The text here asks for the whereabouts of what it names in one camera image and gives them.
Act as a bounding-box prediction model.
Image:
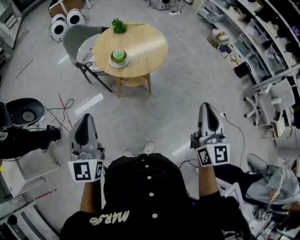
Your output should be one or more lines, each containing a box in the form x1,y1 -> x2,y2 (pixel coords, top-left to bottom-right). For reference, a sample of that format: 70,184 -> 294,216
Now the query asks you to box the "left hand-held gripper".
68,114 -> 105,182

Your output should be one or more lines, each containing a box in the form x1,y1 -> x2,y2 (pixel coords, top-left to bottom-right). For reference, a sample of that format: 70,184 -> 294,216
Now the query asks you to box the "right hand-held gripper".
190,102 -> 231,167

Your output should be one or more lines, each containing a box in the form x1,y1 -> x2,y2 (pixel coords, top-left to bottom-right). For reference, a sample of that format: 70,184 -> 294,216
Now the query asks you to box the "white saucer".
108,54 -> 130,69

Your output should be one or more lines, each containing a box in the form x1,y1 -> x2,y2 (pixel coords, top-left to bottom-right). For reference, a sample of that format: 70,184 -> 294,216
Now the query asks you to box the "green cup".
112,49 -> 125,63

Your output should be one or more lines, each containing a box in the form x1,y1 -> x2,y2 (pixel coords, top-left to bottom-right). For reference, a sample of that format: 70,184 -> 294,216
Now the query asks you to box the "person's left forearm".
80,180 -> 103,214

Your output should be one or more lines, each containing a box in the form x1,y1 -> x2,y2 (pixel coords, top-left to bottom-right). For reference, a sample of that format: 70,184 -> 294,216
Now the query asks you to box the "person's right forearm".
198,165 -> 221,200

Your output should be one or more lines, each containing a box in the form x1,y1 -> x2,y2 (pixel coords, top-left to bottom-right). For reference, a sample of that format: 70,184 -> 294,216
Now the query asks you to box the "white side table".
0,150 -> 61,199

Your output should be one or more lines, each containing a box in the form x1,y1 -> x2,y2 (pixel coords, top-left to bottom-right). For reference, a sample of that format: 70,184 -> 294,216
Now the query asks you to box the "black round bin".
234,61 -> 252,79

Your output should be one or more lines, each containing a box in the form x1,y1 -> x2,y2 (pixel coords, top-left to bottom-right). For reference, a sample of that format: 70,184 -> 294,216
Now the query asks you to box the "person's black shirt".
60,152 -> 253,240

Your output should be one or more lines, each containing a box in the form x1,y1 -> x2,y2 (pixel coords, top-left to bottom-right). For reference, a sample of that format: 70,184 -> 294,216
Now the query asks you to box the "white office chair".
243,78 -> 296,127

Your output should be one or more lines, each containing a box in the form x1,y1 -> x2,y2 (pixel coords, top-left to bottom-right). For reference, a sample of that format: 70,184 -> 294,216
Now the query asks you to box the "patterned seat cushion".
82,45 -> 105,74

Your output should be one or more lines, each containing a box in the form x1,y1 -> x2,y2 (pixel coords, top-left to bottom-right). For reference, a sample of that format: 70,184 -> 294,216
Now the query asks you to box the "white storage rack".
0,201 -> 59,240

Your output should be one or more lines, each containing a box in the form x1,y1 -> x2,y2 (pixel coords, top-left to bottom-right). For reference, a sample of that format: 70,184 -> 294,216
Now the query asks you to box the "grey shell chair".
62,24 -> 113,93

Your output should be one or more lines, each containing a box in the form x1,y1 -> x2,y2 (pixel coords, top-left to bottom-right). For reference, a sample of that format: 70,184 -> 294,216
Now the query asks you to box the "white storage shelf unit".
196,0 -> 300,85

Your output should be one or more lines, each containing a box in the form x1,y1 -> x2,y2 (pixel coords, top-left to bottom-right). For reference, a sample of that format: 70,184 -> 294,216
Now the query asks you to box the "round wooden table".
93,22 -> 169,98

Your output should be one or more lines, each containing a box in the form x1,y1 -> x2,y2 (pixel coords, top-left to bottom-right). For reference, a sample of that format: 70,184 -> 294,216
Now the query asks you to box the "green artificial plant sprig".
111,18 -> 146,35

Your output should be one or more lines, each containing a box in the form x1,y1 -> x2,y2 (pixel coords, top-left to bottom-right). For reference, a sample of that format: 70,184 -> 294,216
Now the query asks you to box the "cardboard box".
49,0 -> 84,17

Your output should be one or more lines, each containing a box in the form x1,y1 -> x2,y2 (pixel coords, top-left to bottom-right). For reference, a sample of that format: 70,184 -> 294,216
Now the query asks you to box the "black floor cable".
224,116 -> 246,168
43,98 -> 75,133

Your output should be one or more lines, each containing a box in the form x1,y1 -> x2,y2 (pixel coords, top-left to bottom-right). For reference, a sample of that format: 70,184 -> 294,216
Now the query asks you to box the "white floor cable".
174,14 -> 227,113

